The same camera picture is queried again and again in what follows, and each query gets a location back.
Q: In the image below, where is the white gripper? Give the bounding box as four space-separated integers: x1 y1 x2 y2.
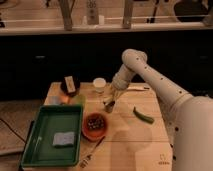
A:
103 71 132 102

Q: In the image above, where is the yellow banana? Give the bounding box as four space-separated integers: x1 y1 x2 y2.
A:
103 97 113 105

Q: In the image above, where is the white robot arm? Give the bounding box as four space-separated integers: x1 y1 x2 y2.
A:
103 49 213 171

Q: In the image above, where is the white plastic cup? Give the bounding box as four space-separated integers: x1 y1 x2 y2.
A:
93 77 106 93

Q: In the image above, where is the white knife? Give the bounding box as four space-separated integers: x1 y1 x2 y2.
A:
128 86 149 91

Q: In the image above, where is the orange bowl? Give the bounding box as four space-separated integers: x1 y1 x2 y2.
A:
82 113 108 142

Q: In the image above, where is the green pepper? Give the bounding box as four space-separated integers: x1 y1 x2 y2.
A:
133 107 154 124

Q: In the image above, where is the dark round container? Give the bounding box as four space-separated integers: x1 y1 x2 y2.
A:
60 76 80 97

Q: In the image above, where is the blue sponge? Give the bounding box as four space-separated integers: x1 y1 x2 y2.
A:
53 132 75 147

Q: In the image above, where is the metal fork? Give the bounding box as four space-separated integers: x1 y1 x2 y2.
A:
79 138 104 168

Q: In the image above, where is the green plastic tray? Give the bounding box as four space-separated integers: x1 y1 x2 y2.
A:
21 105 83 169

